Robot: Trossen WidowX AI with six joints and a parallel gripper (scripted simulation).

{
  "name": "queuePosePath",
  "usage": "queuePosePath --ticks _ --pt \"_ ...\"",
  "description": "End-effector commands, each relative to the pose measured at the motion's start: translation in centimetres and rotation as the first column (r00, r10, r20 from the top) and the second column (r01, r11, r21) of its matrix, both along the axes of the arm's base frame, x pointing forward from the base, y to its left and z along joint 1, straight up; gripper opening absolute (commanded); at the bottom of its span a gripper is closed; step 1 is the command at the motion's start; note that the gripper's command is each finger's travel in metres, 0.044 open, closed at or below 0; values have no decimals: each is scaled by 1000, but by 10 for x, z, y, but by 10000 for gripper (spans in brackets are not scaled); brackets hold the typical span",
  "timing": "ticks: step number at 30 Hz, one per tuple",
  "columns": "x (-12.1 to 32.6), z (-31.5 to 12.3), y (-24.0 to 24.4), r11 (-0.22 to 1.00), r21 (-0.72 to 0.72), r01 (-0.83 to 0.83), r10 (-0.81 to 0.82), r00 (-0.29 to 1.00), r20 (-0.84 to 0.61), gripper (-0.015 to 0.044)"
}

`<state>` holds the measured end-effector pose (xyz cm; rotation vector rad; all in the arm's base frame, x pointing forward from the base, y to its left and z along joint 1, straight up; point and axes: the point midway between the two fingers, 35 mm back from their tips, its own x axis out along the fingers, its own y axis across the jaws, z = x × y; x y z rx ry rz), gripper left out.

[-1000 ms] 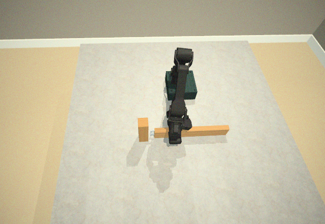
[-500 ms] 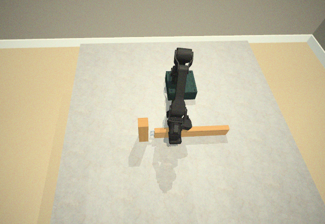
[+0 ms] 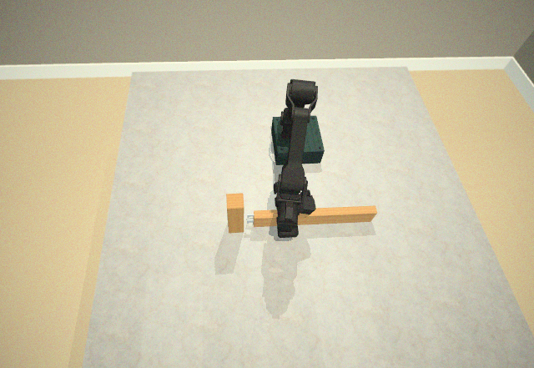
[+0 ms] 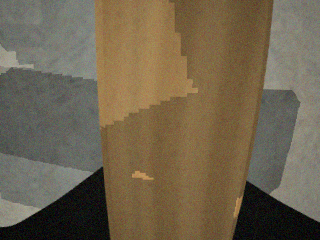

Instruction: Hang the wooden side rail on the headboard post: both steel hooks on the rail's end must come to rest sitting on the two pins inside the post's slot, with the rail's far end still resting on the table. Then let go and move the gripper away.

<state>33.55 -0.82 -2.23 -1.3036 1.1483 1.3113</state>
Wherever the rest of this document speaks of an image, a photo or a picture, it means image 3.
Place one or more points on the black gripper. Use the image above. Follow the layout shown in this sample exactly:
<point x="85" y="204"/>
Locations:
<point x="284" y="233"/>

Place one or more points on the brown wooden board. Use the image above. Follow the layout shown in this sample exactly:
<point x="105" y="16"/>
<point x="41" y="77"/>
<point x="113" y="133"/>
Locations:
<point x="263" y="218"/>

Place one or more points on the wooden post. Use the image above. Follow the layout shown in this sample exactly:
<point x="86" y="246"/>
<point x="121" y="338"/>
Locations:
<point x="235" y="212"/>

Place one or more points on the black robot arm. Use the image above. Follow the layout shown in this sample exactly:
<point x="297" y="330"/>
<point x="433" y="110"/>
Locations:
<point x="292" y="179"/>

